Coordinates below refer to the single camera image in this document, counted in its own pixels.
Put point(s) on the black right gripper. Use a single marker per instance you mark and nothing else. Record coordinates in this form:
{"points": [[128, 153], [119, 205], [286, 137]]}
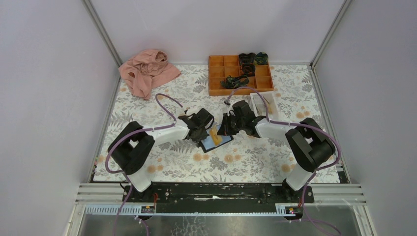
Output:
{"points": [[224, 129]]}

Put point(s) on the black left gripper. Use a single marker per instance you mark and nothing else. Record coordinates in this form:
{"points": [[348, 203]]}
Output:
{"points": [[201, 137]]}

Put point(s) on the white plastic card tray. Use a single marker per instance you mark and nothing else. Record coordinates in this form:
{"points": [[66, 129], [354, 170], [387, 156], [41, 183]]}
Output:
{"points": [[258, 107]]}

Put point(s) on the black blue card holder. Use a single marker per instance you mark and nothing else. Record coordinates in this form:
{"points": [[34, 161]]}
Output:
{"points": [[207, 144]]}

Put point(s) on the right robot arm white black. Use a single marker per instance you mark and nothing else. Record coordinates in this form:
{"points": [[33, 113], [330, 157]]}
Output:
{"points": [[310, 145]]}

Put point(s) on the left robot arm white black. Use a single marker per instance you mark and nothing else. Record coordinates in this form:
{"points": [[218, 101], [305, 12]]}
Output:
{"points": [[133, 145]]}

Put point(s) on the floral patterned table mat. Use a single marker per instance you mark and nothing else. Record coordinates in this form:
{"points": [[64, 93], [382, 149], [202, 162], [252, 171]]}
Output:
{"points": [[244, 159]]}

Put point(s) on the orange compartment tray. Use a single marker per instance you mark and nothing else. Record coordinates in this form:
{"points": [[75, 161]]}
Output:
{"points": [[222, 67]]}

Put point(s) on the pink crumpled cloth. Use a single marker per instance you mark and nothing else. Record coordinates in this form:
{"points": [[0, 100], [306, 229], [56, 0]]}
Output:
{"points": [[147, 70]]}

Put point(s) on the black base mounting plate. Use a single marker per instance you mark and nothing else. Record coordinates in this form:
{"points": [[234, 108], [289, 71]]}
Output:
{"points": [[218, 195]]}

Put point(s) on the slotted aluminium cable rail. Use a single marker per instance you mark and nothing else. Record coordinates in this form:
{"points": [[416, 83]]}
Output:
{"points": [[147, 210]]}

